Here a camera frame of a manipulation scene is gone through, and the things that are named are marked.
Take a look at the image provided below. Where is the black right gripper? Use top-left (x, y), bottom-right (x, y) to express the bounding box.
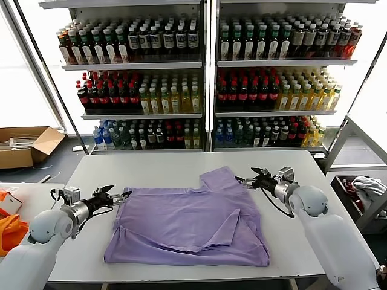
top-left (234, 166), bottom-right (278, 192)

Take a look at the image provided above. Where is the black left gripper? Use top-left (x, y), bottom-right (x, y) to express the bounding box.
top-left (86, 184), bottom-right (134, 214)

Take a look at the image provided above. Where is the purple printed t-shirt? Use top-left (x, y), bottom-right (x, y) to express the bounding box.
top-left (103, 165), bottom-right (271, 268)

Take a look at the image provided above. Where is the cola bottle red cap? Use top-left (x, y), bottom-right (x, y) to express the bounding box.
top-left (288, 123), bottom-right (298, 147)
top-left (248, 80), bottom-right (259, 109)
top-left (175, 126), bottom-right (185, 149)
top-left (297, 122), bottom-right (307, 147)
top-left (268, 79), bottom-right (279, 109)
top-left (217, 80), bottom-right (228, 109)
top-left (165, 126), bottom-right (176, 149)
top-left (87, 83), bottom-right (98, 112)
top-left (77, 80), bottom-right (89, 112)
top-left (238, 80), bottom-right (249, 109)
top-left (118, 82), bottom-right (129, 112)
top-left (258, 79), bottom-right (269, 109)
top-left (108, 82), bottom-right (119, 112)
top-left (97, 83), bottom-right (109, 112)
top-left (129, 82), bottom-right (140, 112)
top-left (227, 80), bottom-right (238, 109)

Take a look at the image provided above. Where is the dark grey storage bin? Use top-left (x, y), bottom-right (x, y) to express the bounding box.
top-left (330, 174), bottom-right (387, 234)

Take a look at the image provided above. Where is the open brown cardboard box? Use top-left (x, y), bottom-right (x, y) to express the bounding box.
top-left (0, 126), bottom-right (67, 170)

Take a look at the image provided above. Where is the small orange white carton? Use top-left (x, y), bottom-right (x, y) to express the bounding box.
top-left (0, 188), bottom-right (24, 216)

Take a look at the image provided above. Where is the orange fabric bag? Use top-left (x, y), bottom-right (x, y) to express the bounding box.
top-left (0, 213), bottom-right (30, 257)

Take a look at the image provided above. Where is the white strips bundle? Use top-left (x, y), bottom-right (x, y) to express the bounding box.
top-left (0, 134), bottom-right (40, 150)

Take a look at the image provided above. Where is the red patterned garment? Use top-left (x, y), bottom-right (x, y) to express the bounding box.
top-left (341, 178), bottom-right (363, 213)

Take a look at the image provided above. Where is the white crumpled garment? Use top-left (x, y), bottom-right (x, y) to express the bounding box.
top-left (350, 176), bottom-right (387, 211)

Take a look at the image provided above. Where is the grey metal shelving unit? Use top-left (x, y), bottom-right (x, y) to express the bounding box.
top-left (39, 0), bottom-right (209, 155)
top-left (211, 0), bottom-right (380, 153)

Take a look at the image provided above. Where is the dark bottle beige label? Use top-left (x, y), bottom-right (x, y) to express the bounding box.
top-left (291, 24), bottom-right (304, 59)
top-left (303, 24), bottom-right (316, 59)

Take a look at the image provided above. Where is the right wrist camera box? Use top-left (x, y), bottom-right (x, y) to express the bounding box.
top-left (277, 166), bottom-right (296, 184)

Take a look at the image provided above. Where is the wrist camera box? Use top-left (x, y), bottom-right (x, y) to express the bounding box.
top-left (62, 186), bottom-right (82, 207)
top-left (277, 166), bottom-right (296, 184)

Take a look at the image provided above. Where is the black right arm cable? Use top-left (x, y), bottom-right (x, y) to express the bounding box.
top-left (262, 188), bottom-right (296, 219)

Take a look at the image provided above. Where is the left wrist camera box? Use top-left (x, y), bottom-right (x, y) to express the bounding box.
top-left (62, 186), bottom-right (82, 207)

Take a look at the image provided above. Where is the slanted grey metal post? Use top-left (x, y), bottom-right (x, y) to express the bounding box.
top-left (13, 0), bottom-right (88, 155)

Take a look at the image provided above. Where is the grey metal frame table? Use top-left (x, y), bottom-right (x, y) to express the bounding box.
top-left (325, 115), bottom-right (387, 175)

